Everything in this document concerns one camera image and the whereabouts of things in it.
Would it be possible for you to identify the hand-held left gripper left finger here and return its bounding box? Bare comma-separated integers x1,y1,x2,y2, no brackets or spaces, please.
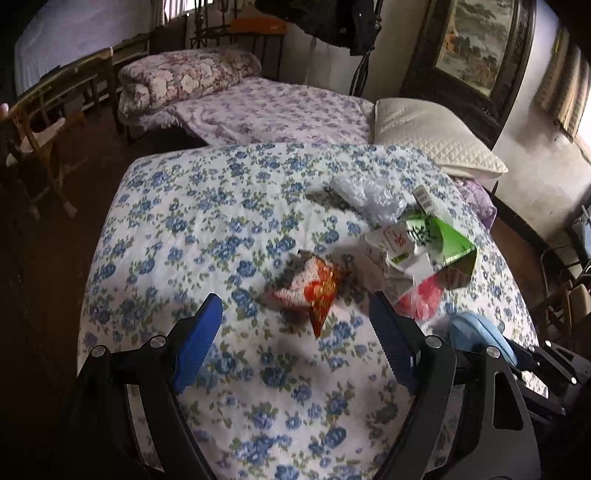
65,293,223,480

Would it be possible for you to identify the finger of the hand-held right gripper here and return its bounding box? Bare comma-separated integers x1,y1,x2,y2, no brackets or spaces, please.
502,337,581,389
519,387,572,422

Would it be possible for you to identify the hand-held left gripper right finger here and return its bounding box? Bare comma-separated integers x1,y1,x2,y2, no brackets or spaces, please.
369,291,543,480

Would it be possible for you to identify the red plastic wrapper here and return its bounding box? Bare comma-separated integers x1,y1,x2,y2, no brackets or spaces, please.
397,277,446,321

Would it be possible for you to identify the blue face mask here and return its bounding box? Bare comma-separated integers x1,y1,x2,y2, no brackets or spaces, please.
449,311,518,365

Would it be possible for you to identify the red gold snack wrapper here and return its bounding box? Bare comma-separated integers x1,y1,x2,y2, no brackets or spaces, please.
272,249,354,340

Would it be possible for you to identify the green white carton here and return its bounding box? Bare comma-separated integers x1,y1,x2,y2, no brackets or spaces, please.
365,185,478,305

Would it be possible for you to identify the clear plastic bag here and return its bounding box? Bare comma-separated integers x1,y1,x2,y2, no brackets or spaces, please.
328,175,407,227

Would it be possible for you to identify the wooden slatted chair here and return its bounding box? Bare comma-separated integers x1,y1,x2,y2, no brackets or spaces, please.
538,203,591,342

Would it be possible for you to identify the white blue floral blanket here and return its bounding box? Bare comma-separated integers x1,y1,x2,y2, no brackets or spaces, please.
76,142,550,480

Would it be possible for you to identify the purple floral cloth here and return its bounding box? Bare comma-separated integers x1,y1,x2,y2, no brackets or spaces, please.
455,178,497,227

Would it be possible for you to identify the white quilted pillow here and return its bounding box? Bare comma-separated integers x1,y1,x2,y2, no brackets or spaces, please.
372,97,509,178

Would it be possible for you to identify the purple floral bedsheet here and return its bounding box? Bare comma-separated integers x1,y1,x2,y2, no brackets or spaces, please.
129,76,375,146

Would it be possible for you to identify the small wooden chair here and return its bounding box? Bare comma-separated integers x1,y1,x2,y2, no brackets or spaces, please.
0,83,88,220

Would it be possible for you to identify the folded pink floral quilt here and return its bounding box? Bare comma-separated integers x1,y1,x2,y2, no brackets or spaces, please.
117,48,262,116

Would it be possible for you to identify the black coat stand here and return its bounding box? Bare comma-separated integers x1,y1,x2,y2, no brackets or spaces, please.
348,46,375,97

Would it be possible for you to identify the wooden desk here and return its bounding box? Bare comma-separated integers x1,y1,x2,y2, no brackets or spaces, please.
14,32,153,134

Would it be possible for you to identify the black metal rack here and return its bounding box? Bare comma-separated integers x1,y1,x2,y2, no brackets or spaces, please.
187,0,289,79

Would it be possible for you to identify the dark framed landscape painting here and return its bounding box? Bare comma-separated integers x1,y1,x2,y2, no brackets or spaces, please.
401,0,539,148

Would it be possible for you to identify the orange flat box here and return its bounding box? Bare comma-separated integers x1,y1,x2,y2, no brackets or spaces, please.
229,17,288,34

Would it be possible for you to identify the dark hanging coat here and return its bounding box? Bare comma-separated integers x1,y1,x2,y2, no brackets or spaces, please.
254,0,384,56

